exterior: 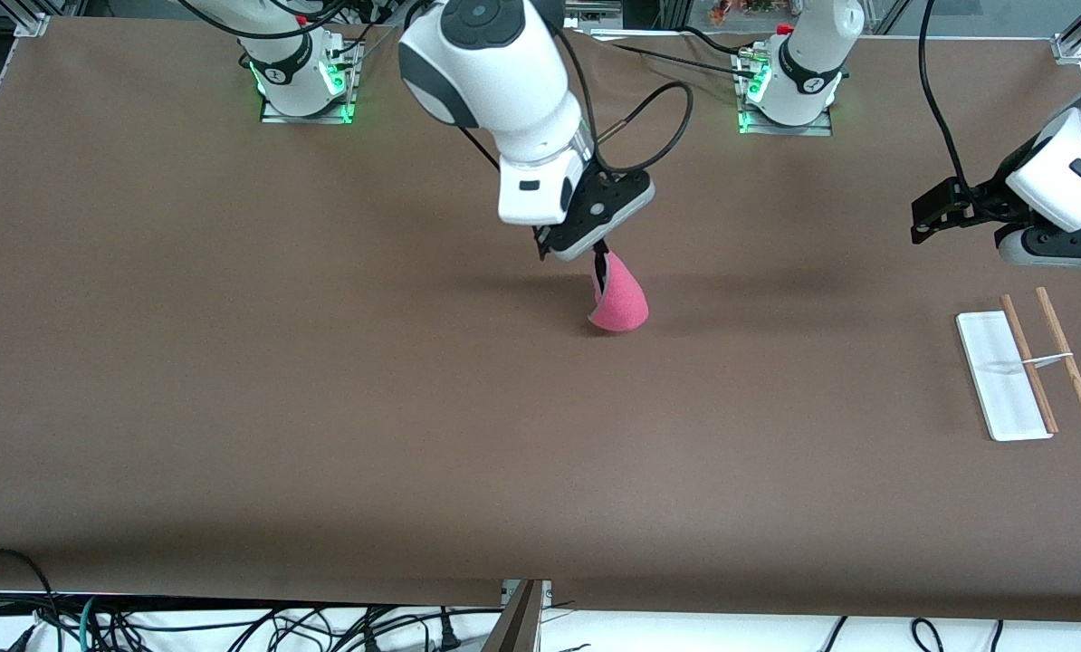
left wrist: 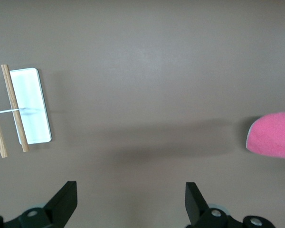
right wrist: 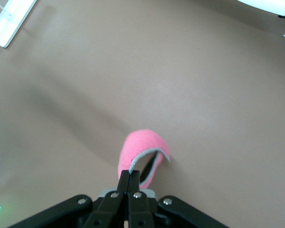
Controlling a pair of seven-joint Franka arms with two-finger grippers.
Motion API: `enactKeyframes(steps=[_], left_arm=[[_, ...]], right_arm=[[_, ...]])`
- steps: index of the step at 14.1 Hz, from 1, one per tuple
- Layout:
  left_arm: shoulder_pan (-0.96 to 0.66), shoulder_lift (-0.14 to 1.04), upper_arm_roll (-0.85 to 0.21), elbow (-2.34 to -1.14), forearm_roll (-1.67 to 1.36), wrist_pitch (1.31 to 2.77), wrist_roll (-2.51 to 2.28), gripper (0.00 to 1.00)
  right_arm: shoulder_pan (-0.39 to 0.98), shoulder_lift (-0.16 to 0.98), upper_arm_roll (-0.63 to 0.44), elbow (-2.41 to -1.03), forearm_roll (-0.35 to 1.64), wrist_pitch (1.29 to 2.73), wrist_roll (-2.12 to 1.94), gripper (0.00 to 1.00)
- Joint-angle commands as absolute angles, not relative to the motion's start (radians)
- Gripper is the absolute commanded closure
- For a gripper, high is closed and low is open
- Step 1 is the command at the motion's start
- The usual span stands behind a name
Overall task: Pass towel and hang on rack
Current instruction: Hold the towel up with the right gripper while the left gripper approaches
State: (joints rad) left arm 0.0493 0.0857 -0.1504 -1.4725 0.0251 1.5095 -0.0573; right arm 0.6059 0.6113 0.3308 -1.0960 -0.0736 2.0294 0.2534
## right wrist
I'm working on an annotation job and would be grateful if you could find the white rack base plate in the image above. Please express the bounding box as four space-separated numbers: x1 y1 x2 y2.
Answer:
0 0 38 49

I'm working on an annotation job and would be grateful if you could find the pink towel with grey edge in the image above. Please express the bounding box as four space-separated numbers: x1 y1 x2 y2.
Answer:
117 128 171 190

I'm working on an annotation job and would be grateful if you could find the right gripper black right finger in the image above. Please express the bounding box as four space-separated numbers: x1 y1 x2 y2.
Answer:
127 170 226 228

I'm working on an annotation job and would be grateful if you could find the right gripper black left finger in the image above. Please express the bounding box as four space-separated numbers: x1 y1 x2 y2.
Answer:
8 170 130 228

